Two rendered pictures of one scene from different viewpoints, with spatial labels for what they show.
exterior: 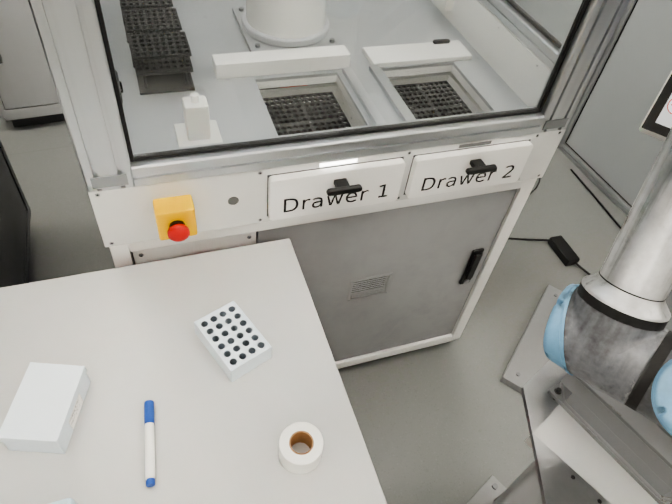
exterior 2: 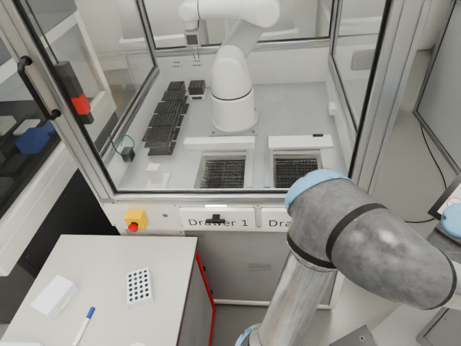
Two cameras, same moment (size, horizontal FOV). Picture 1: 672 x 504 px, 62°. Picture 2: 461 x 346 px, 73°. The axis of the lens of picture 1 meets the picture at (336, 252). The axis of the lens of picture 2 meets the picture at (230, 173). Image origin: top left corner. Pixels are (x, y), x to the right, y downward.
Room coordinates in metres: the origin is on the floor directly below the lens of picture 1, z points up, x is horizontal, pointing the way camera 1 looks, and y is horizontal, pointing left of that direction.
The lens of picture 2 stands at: (0.29, -0.49, 1.83)
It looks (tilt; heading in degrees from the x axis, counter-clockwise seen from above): 43 degrees down; 36
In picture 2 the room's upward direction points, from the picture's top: 8 degrees counter-clockwise
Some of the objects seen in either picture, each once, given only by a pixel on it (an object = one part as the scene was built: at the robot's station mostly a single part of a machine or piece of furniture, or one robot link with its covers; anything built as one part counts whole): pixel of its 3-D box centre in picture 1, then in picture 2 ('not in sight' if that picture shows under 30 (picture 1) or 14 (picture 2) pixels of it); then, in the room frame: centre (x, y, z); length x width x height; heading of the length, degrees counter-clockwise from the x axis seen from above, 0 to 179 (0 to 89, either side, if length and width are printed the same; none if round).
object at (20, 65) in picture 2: not in sight; (38, 92); (0.68, 0.40, 1.45); 0.05 x 0.03 x 0.19; 25
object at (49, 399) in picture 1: (47, 407); (55, 296); (0.36, 0.41, 0.79); 0.13 x 0.09 x 0.05; 5
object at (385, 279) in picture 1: (290, 197); (245, 203); (1.33, 0.17, 0.40); 1.03 x 0.95 x 0.80; 115
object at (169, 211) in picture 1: (175, 218); (136, 220); (0.72, 0.31, 0.88); 0.07 x 0.05 x 0.07; 115
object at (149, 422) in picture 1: (149, 441); (83, 327); (0.33, 0.25, 0.77); 0.14 x 0.02 x 0.02; 20
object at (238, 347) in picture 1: (232, 340); (139, 287); (0.53, 0.16, 0.78); 0.12 x 0.08 x 0.04; 46
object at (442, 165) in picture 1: (469, 169); (300, 219); (1.00, -0.27, 0.87); 0.29 x 0.02 x 0.11; 115
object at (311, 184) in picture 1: (336, 189); (217, 217); (0.87, 0.02, 0.87); 0.29 x 0.02 x 0.11; 115
